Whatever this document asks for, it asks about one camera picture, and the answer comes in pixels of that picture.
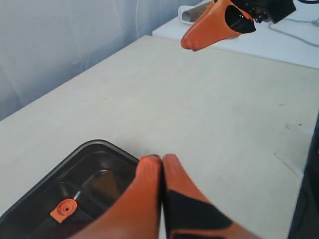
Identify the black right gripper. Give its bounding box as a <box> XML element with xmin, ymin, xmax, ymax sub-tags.
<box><xmin>180</xmin><ymin>0</ymin><xmax>296</xmax><ymax>49</ymax></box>

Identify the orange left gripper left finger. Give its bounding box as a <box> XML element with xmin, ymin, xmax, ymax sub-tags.
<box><xmin>72</xmin><ymin>155</ymin><xmax>162</xmax><ymax>239</ymax></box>

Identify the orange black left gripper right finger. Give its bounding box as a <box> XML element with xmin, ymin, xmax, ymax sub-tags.
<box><xmin>162</xmin><ymin>154</ymin><xmax>259</xmax><ymax>239</ymax></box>

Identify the dark lid with orange seal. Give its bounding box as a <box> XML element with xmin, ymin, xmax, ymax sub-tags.
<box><xmin>0</xmin><ymin>140</ymin><xmax>139</xmax><ymax>239</ymax></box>

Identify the cardboard roll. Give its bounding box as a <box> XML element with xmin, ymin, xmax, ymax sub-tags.
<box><xmin>178</xmin><ymin>0</ymin><xmax>211</xmax><ymax>24</ymax></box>

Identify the dark object at right edge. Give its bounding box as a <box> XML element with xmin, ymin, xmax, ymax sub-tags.
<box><xmin>288</xmin><ymin>122</ymin><xmax>319</xmax><ymax>239</ymax></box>

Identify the blue-grey backdrop curtain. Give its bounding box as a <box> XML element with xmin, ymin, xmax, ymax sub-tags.
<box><xmin>0</xmin><ymin>0</ymin><xmax>197</xmax><ymax>119</ymax></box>

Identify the white cable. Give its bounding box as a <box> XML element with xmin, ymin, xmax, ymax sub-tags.
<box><xmin>268</xmin><ymin>14</ymin><xmax>319</xmax><ymax>48</ymax></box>

